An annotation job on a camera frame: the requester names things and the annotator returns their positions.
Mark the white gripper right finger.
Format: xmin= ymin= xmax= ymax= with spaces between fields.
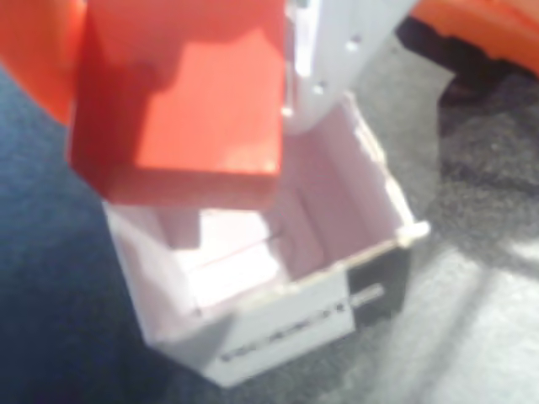
xmin=284 ymin=0 xmax=416 ymax=136

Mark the red cube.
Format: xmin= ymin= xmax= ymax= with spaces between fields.
xmin=67 ymin=0 xmax=287 ymax=210

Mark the white cardboard box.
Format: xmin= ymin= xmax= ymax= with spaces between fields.
xmin=103 ymin=90 xmax=430 ymax=388

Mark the black table mat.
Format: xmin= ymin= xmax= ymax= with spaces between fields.
xmin=0 ymin=37 xmax=539 ymax=404

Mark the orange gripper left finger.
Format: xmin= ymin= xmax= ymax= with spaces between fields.
xmin=0 ymin=0 xmax=88 ymax=127

